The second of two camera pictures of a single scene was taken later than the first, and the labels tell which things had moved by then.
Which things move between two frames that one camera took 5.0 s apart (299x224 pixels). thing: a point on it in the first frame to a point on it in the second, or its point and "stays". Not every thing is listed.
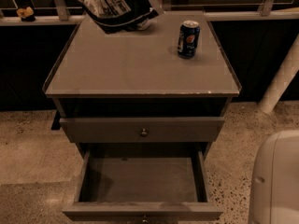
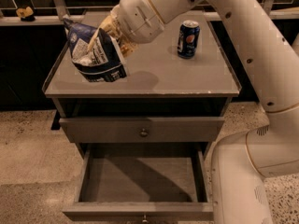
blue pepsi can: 188,37 stays
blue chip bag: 116,7 to 104,62
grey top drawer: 143,130 stays
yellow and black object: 26,14 stays
